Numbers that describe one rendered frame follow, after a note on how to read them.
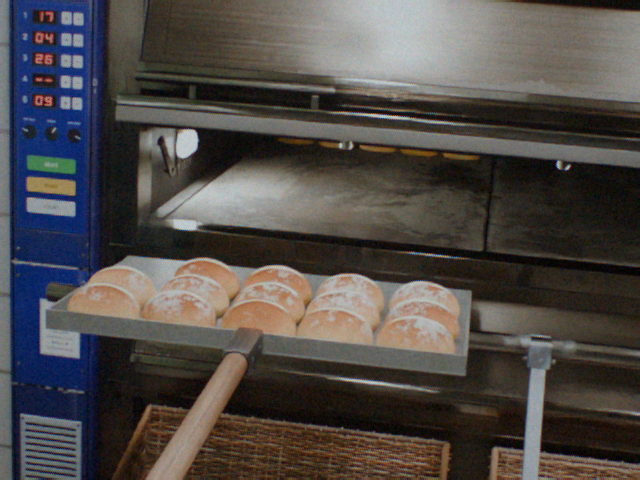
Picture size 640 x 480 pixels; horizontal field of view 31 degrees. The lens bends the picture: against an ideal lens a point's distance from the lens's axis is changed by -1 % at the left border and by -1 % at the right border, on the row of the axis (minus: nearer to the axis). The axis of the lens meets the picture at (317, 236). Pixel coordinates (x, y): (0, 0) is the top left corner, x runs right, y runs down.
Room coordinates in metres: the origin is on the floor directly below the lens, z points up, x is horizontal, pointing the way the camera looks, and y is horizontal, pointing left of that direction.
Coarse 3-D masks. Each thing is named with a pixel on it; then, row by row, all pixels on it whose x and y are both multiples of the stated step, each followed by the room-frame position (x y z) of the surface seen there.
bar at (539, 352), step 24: (48, 288) 1.62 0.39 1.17; (72, 288) 1.62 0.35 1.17; (480, 336) 1.53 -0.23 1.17; (504, 336) 1.52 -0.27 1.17; (528, 336) 1.52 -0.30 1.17; (528, 360) 1.50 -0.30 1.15; (552, 360) 1.51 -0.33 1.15; (576, 360) 1.50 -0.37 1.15; (600, 360) 1.50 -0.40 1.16; (624, 360) 1.49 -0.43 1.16; (528, 408) 1.46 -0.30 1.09; (528, 432) 1.43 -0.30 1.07; (528, 456) 1.41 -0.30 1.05
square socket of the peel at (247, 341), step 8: (240, 328) 1.39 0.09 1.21; (248, 328) 1.39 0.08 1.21; (232, 336) 1.35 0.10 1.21; (240, 336) 1.36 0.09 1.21; (248, 336) 1.36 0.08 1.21; (256, 336) 1.36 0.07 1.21; (232, 344) 1.33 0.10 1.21; (240, 344) 1.33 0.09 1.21; (248, 344) 1.33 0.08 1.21; (256, 344) 1.35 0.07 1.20; (224, 352) 1.31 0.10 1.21; (232, 352) 1.30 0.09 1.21; (240, 352) 1.30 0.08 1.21; (248, 352) 1.30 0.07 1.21; (256, 352) 1.35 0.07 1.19; (248, 360) 1.30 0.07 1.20; (256, 360) 1.35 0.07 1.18; (248, 368) 1.30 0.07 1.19
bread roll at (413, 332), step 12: (396, 324) 1.40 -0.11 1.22; (408, 324) 1.39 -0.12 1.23; (420, 324) 1.39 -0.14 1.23; (432, 324) 1.39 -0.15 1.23; (384, 336) 1.40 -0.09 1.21; (396, 336) 1.39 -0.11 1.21; (408, 336) 1.38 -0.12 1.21; (420, 336) 1.38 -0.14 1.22; (432, 336) 1.38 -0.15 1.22; (444, 336) 1.39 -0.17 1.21; (408, 348) 1.38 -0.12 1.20; (420, 348) 1.37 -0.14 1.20; (432, 348) 1.38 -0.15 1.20; (444, 348) 1.38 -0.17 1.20
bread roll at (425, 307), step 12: (408, 300) 1.49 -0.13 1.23; (420, 300) 1.48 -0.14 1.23; (432, 300) 1.48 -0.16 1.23; (396, 312) 1.47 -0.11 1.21; (408, 312) 1.47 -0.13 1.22; (420, 312) 1.46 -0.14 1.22; (432, 312) 1.46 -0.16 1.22; (444, 312) 1.47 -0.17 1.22; (444, 324) 1.46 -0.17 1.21; (456, 324) 1.47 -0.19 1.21; (456, 336) 1.47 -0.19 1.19
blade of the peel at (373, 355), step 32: (128, 256) 1.78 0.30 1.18; (160, 288) 1.63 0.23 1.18; (384, 288) 1.70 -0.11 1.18; (448, 288) 1.72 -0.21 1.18; (64, 320) 1.43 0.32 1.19; (96, 320) 1.42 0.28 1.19; (128, 320) 1.41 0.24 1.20; (384, 320) 1.55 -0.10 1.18; (288, 352) 1.39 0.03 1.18; (320, 352) 1.38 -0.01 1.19; (352, 352) 1.38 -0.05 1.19; (384, 352) 1.37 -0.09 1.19; (416, 352) 1.37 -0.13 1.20
